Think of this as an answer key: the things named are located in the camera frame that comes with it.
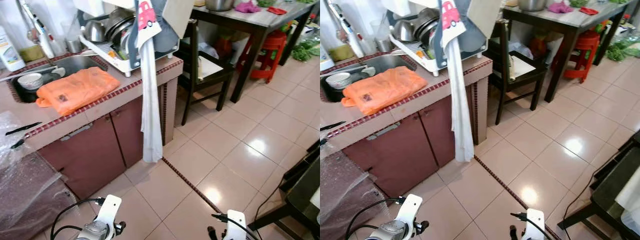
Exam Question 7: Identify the dark red cabinet door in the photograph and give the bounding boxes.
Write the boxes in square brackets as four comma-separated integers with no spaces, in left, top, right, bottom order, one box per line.
[111,97,146,169]
[37,114,127,201]
[420,97,457,169]
[342,112,440,198]

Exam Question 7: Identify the clear bubble wrap sheet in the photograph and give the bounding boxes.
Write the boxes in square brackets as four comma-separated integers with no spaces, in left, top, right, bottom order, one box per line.
[0,110,77,240]
[320,142,381,240]

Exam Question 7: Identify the white hanging towel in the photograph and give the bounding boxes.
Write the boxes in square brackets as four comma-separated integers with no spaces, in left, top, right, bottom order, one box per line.
[138,35,164,164]
[444,35,475,163]

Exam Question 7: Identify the orange plastic bag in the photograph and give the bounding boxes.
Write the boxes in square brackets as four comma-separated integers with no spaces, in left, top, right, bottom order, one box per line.
[36,66,121,117]
[341,66,428,117]

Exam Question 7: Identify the white dish rack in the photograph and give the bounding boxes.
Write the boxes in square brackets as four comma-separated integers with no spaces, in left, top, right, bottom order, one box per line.
[77,5,182,77]
[387,5,490,77]

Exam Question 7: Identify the white seat cushion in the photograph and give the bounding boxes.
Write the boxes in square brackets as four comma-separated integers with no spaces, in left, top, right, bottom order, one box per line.
[197,55,224,81]
[509,55,536,81]

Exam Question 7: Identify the stainless steel sink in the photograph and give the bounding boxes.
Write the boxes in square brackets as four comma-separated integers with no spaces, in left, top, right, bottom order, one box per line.
[7,54,108,104]
[322,54,416,103]

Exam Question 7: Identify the white ceramic bowl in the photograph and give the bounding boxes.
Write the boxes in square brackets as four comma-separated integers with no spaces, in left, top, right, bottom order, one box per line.
[17,73,45,91]
[325,72,352,90]

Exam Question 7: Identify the dark wooden chair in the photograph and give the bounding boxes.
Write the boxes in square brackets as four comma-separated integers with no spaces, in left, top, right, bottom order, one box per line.
[175,19,236,126]
[485,19,548,126]

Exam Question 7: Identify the white dish soap bottle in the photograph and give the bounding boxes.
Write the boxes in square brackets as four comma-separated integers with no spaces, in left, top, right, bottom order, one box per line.
[0,25,26,72]
[320,45,335,72]

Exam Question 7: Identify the yellow green sponge holder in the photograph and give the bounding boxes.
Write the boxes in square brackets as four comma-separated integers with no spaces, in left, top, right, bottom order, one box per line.
[329,44,356,63]
[19,44,46,63]

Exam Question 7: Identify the deep steel bowl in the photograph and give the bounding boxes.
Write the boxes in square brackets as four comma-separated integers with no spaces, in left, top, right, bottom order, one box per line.
[82,20,107,44]
[392,20,416,43]

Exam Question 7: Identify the red plastic stool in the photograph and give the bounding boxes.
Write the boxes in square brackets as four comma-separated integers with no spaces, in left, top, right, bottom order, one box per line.
[564,30,601,84]
[236,30,288,84]

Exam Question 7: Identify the white and steel faucet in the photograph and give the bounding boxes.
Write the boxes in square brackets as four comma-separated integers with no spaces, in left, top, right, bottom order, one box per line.
[325,0,366,58]
[17,0,56,59]

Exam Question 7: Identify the steel pot lid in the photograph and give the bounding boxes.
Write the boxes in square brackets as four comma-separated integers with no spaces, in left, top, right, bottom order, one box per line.
[104,7,137,48]
[414,7,446,48]

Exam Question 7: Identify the green leafy vegetables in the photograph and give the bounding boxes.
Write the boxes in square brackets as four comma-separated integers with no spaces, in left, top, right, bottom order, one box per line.
[605,37,640,62]
[291,39,321,63]

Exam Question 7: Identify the red car print cloth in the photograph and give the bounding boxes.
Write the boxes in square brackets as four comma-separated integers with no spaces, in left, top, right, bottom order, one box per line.
[440,0,467,49]
[134,0,163,49]

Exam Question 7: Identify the dark wooden table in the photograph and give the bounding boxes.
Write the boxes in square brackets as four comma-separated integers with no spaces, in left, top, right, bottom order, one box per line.
[190,0,321,104]
[502,0,636,103]

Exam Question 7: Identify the beige cutting board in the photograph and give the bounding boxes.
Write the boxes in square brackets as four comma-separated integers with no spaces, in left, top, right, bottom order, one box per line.
[467,0,503,38]
[162,0,196,39]

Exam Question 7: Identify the steel cooking pot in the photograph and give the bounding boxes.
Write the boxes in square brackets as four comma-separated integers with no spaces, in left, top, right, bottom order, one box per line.
[205,0,236,12]
[517,0,548,12]

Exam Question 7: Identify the pink cloth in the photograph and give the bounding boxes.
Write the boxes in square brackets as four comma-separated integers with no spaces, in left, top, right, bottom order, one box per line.
[547,1,575,14]
[234,1,262,14]

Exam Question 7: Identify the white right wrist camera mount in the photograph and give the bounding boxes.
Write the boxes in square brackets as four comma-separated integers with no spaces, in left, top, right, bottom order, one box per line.
[223,210,247,240]
[524,208,546,240]

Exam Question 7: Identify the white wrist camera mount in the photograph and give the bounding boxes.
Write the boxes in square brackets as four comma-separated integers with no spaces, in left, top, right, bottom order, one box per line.
[524,208,546,240]
[223,210,247,240]
[395,194,423,227]
[95,195,123,227]

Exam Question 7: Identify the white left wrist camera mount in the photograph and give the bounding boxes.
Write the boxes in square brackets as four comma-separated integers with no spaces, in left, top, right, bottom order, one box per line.
[95,195,123,227]
[395,194,423,227]

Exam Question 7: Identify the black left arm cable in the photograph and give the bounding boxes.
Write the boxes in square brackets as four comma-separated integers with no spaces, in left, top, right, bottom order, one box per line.
[50,197,106,240]
[345,196,406,240]

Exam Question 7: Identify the metal cabinet handle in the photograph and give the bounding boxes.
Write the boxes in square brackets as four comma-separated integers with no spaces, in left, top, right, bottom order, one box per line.
[366,122,401,141]
[60,123,94,142]

